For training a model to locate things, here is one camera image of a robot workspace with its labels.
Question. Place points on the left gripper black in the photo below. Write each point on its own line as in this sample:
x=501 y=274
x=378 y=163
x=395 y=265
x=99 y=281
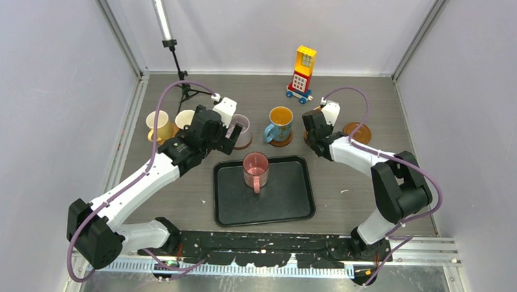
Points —
x=225 y=144

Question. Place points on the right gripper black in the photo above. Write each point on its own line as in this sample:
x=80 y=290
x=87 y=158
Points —
x=309 y=137

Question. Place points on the lilac textured mug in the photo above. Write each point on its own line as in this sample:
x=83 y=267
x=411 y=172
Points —
x=238 y=119

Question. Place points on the dark wooden coaster four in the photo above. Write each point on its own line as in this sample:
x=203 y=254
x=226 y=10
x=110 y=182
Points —
x=282 y=143

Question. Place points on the pink patterned mug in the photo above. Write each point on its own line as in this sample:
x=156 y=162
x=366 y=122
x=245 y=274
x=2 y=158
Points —
x=255 y=170

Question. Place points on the dark wooden coaster two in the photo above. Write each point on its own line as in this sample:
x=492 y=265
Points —
x=362 y=135

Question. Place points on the blue mug yellow inside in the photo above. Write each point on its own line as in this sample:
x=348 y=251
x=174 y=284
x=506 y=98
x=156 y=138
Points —
x=279 y=128

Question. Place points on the white cup black outside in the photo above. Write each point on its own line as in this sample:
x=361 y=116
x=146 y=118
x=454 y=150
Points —
x=184 y=118

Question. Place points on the cream cup yellow handle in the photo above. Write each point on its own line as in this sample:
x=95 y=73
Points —
x=163 y=121

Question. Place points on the dark wooden coaster three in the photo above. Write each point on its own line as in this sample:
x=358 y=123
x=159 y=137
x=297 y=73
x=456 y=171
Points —
x=306 y=138

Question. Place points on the dark wooden coaster one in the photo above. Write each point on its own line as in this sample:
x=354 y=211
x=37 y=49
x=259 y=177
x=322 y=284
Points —
x=244 y=140

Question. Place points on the light woven coaster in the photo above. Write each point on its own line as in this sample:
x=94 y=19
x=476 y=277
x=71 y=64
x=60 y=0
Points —
x=174 y=131

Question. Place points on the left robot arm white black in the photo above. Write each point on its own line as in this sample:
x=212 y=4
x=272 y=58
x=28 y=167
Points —
x=97 y=230

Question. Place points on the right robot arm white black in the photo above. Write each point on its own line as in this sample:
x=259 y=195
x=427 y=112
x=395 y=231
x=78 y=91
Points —
x=399 y=189

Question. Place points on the toy block tower on wheels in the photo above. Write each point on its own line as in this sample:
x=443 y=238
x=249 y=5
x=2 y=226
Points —
x=299 y=86

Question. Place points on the black serving tray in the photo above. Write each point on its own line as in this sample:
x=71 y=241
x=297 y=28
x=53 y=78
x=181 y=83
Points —
x=287 y=196

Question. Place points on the silver microphone on tripod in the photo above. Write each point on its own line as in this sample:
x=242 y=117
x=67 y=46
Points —
x=170 y=43

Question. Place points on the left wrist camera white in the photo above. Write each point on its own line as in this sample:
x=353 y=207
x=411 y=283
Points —
x=225 y=107

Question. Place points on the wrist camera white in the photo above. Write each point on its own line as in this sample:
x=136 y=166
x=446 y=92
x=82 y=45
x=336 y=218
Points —
x=330 y=110
x=225 y=107

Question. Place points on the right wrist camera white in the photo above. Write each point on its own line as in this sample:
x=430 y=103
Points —
x=330 y=110

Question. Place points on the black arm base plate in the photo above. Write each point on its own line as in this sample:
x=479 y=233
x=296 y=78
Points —
x=310 y=251

